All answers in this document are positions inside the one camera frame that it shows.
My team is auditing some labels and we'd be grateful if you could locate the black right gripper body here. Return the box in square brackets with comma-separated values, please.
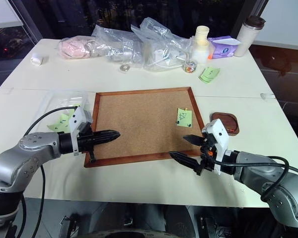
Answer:
[200, 131, 217, 172]

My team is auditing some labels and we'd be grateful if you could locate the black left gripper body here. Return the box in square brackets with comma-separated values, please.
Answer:
[76, 132, 98, 164]

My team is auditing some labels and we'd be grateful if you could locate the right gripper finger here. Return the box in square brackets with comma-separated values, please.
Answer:
[168, 151, 202, 177]
[183, 134, 205, 147]

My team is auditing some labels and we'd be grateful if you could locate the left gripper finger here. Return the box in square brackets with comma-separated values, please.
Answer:
[96, 135, 121, 148]
[95, 129, 121, 140]

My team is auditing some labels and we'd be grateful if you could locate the green note with scribble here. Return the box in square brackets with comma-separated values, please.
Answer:
[176, 108, 195, 128]

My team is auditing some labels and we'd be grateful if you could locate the wood framed cork board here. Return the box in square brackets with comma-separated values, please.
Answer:
[83, 86, 207, 169]

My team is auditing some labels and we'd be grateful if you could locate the green sticky note stack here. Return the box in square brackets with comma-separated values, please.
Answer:
[198, 66, 221, 85]

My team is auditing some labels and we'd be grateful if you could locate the small jar of coloured pins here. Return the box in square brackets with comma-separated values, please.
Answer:
[183, 60, 198, 74]

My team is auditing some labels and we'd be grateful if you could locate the dark wooden coaster tray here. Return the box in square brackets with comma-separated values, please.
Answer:
[210, 112, 240, 137]

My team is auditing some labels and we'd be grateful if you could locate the clear plastic container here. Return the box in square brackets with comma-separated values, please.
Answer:
[38, 90, 89, 120]

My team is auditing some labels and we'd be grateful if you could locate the crumpled clear plastic bag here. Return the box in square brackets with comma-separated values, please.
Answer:
[91, 24, 144, 68]

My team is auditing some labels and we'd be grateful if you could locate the plastic bag with pink cloth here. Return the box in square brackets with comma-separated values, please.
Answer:
[57, 35, 96, 60]

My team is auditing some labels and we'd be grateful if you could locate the cream plastic bottle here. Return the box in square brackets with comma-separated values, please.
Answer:
[190, 25, 211, 64]

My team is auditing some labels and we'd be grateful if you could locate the purple tissue pack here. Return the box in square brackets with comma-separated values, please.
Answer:
[208, 35, 242, 60]

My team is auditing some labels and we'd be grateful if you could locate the black bag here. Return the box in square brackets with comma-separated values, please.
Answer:
[260, 46, 293, 76]

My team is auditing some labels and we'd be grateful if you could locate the white tumbler with dark lid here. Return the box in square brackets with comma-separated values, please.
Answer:
[234, 15, 267, 58]

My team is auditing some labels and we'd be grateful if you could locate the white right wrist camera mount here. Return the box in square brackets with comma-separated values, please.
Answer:
[201, 119, 229, 176]

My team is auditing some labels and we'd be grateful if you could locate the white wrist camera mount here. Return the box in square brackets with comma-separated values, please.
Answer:
[201, 119, 229, 176]
[69, 106, 93, 157]

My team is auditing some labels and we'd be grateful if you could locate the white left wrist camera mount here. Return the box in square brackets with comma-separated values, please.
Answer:
[69, 106, 93, 157]

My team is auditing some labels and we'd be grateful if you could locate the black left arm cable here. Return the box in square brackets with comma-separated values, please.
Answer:
[21, 106, 78, 238]

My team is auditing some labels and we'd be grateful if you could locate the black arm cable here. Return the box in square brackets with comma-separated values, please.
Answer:
[213, 155, 298, 203]
[21, 106, 78, 238]

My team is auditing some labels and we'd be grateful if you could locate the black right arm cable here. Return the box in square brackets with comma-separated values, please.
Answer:
[213, 155, 298, 203]

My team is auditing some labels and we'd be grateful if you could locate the black bracket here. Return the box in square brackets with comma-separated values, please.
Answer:
[59, 215, 79, 238]
[198, 214, 229, 238]

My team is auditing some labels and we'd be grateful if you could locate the clear bag with white cables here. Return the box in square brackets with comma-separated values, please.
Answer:
[131, 16, 193, 73]

